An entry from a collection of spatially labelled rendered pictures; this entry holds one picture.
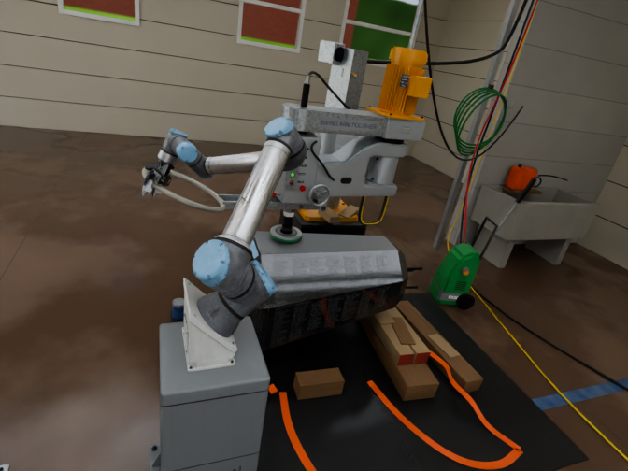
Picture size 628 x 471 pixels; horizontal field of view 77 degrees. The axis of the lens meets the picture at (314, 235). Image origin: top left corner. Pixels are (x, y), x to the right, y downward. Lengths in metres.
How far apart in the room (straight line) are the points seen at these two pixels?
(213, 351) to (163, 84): 7.10
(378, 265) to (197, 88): 6.31
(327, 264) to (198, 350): 1.26
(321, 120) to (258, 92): 6.20
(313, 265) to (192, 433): 1.27
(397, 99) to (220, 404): 1.99
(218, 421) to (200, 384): 0.20
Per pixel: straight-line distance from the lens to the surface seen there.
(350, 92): 3.22
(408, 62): 2.68
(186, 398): 1.61
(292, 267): 2.51
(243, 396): 1.66
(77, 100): 8.50
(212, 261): 1.38
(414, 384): 2.86
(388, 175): 2.79
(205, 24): 8.32
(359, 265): 2.70
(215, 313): 1.55
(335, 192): 2.60
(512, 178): 5.42
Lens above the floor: 2.01
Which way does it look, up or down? 25 degrees down
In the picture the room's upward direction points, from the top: 10 degrees clockwise
